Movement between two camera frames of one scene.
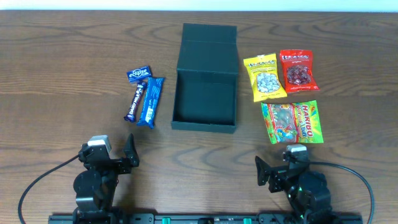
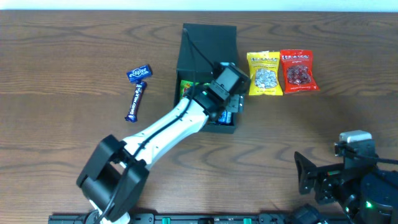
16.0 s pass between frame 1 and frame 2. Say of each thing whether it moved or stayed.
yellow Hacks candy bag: moved
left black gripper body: moved
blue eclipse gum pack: stayed
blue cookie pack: moved
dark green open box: stayed
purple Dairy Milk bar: stayed
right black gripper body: moved
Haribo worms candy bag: moved
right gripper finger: moved
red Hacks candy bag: stayed
